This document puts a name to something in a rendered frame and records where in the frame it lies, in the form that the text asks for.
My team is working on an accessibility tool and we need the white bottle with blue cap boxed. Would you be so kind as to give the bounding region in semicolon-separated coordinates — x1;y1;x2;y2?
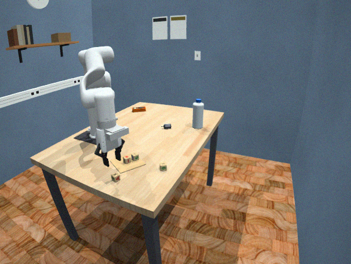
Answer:
192;99;204;129

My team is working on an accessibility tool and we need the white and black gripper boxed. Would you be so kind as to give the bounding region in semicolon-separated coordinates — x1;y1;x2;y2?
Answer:
95;127;125;167

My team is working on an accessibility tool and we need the small cream letter block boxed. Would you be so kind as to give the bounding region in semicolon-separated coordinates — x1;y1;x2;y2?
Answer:
131;152;139;161
111;172;120;182
160;162;167;171

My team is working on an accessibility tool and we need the small wooden letter block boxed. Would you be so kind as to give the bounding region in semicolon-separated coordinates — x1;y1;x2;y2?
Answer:
123;155;131;164

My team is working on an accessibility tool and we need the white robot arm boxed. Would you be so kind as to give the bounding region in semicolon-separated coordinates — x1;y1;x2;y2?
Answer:
78;46;129;141

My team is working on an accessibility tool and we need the tan square mat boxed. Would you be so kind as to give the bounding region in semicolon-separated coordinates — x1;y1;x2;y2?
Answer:
110;153;146;173

